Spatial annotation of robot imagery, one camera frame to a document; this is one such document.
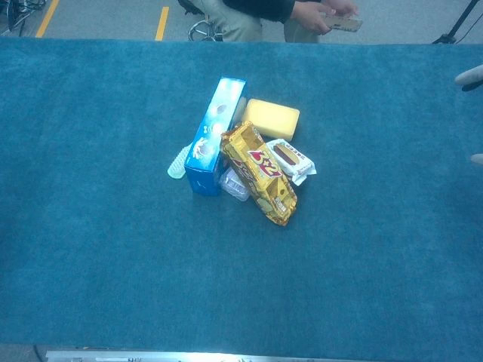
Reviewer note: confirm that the yellow snack bag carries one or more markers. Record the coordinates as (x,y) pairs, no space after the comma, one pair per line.
(260,173)

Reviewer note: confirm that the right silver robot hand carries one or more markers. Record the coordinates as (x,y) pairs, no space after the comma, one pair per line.
(469,77)

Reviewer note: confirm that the beige handheld device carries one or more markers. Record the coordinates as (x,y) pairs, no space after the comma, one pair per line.
(347,23)

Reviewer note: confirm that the chrome stool base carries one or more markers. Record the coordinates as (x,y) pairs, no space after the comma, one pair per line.
(200,31)

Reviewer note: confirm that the seated person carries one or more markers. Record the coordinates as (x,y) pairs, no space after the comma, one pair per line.
(241,19)

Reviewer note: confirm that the blue cookie box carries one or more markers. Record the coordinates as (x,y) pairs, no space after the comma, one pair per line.
(211,151)

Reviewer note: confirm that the teal carpet table cover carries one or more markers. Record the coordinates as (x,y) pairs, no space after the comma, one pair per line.
(113,245)

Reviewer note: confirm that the green plastic brush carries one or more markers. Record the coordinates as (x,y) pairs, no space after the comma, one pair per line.
(177,166)

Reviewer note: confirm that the black tripod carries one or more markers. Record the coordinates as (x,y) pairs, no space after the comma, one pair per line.
(458,20)

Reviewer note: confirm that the yellow sponge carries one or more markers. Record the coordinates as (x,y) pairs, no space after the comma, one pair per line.
(271,118)

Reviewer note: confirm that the clear plastic box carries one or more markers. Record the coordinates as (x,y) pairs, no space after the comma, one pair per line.
(234,186)

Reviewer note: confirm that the white burger snack packet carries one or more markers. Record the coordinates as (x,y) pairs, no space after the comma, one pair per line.
(292,158)

